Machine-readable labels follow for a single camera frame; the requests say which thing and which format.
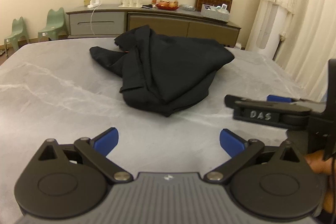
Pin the dark phone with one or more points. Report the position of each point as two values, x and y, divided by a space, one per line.
147 6

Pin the cream curtain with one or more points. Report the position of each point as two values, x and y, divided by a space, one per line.
315 29

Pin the white power strip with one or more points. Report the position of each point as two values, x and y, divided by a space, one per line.
93 5

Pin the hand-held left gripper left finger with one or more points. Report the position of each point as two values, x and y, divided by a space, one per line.
107 141

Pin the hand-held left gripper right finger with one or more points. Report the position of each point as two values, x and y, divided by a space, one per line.
231 142

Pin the person's right hand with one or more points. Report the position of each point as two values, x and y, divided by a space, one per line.
316 163

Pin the white tray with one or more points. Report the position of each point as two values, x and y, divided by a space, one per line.
130 6

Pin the green plastic chair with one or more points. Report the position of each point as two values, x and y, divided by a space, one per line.
18 29
56 22

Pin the small yellow box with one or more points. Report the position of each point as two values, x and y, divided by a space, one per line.
87 1

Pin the black pants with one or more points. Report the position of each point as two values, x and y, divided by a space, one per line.
170 69

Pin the white standing air conditioner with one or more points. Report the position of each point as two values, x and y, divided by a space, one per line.
267 32

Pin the glass dish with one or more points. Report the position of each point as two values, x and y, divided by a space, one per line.
188 7

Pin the red fruit plate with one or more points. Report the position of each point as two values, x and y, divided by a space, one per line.
168 5

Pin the person's right forearm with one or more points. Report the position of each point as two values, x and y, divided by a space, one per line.
329 200

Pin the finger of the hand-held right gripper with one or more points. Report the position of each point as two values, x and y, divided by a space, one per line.
278 98
262 115

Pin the grey storage basket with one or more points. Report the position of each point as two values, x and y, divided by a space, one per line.
212 15

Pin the grey brown sideboard cabinet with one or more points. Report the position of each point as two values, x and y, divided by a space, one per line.
105 22

